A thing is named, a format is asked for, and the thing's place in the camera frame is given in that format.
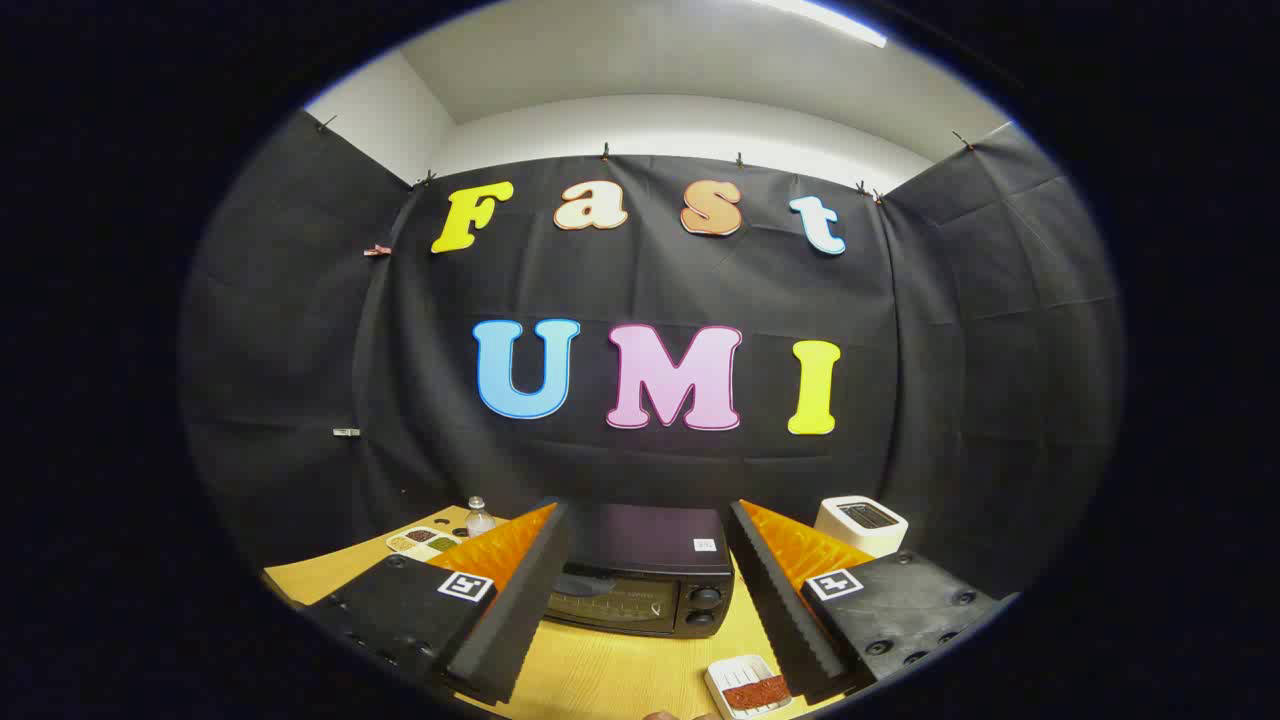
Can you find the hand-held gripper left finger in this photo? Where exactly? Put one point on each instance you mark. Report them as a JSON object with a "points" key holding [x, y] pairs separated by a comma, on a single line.
{"points": [[520, 600]]}

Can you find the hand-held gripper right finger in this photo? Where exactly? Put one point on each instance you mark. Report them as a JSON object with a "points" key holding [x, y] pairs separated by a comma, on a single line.
{"points": [[775, 600]]}

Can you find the white divided condiment dish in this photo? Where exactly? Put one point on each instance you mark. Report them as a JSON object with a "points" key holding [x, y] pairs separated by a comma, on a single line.
{"points": [[420, 541]]}

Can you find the white toaster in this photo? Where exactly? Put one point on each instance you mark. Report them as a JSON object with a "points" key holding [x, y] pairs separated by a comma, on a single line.
{"points": [[850, 535]]}

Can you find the clear glass bottle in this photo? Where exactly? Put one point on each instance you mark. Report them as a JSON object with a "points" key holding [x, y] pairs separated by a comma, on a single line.
{"points": [[479, 522]]}

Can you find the black toaster oven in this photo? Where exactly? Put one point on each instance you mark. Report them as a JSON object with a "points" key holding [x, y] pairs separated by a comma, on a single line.
{"points": [[640, 540]]}

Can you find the white ribbed plate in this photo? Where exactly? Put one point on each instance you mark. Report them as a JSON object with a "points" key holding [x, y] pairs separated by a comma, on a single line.
{"points": [[725, 672]]}

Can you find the black backdrop cloth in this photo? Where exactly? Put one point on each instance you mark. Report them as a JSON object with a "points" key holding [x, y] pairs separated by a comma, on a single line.
{"points": [[400, 350]]}

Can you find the red-brown meat piece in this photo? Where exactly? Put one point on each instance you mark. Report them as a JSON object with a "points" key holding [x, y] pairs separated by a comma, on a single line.
{"points": [[757, 692]]}

